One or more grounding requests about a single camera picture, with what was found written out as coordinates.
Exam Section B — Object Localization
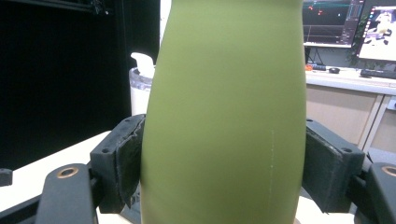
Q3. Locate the green bottle with white cap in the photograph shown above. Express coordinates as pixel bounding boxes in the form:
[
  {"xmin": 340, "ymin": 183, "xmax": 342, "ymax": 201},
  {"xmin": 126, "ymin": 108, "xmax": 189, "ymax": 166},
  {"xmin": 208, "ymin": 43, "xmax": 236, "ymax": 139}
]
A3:
[{"xmin": 139, "ymin": 0, "xmax": 307, "ymax": 224}]

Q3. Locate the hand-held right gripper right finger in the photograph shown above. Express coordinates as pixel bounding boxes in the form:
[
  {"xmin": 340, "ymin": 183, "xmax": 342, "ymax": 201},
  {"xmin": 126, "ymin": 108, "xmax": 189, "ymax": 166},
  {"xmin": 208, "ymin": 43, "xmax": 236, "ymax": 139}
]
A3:
[{"xmin": 301, "ymin": 119, "xmax": 366, "ymax": 215}]

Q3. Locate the dark screen monitor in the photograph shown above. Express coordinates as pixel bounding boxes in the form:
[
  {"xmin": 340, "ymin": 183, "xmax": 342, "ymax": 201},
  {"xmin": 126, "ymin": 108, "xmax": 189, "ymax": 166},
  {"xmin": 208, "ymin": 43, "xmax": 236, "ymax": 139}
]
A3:
[{"xmin": 302, "ymin": 0, "xmax": 365, "ymax": 49}]

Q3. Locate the white tumbler with clear lid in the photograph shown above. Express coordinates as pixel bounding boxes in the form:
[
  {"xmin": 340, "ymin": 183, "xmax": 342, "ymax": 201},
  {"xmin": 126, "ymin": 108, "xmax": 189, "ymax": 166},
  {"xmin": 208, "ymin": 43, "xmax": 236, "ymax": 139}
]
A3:
[{"xmin": 128, "ymin": 51, "xmax": 157, "ymax": 117}]

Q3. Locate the beige desk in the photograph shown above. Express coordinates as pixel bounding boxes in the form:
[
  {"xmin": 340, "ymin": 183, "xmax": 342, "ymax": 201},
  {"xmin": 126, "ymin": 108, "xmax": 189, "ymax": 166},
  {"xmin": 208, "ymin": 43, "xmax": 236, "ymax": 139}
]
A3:
[{"xmin": 304, "ymin": 65, "xmax": 396, "ymax": 154}]

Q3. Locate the bright screen monitor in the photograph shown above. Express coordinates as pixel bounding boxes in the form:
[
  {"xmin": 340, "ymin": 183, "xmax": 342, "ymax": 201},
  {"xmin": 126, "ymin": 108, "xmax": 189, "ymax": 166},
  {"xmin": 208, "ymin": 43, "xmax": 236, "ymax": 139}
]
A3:
[{"xmin": 356, "ymin": 4, "xmax": 396, "ymax": 63}]

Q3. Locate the black curtain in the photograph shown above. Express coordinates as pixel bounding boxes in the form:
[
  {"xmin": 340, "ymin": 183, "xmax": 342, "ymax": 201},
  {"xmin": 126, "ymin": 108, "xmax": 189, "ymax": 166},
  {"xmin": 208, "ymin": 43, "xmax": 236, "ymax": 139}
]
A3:
[{"xmin": 0, "ymin": 0, "xmax": 162, "ymax": 172}]

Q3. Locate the black keyboard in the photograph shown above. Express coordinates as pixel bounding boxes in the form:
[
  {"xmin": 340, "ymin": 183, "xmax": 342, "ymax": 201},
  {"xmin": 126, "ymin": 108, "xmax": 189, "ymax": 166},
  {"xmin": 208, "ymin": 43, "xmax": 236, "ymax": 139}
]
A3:
[{"xmin": 360, "ymin": 68, "xmax": 396, "ymax": 80}]

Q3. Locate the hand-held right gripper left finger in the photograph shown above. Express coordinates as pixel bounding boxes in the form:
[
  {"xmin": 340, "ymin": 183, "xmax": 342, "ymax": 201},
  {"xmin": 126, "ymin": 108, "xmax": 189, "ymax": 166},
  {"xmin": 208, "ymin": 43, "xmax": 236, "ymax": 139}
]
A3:
[{"xmin": 89, "ymin": 113, "xmax": 147, "ymax": 215}]

